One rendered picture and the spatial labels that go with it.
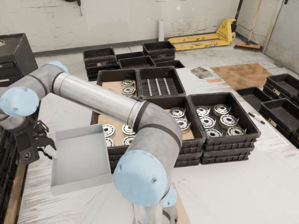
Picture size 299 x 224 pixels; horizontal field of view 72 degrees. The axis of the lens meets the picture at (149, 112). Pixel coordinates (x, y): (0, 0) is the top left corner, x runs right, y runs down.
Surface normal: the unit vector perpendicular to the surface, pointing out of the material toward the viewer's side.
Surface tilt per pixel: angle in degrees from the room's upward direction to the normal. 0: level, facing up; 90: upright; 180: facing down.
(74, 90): 47
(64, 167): 1
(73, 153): 1
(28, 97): 77
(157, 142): 13
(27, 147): 31
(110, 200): 0
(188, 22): 90
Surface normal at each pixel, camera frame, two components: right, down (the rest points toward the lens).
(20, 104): 0.90, 0.07
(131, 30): 0.28, 0.61
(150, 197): -0.38, 0.50
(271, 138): 0.00, -0.76
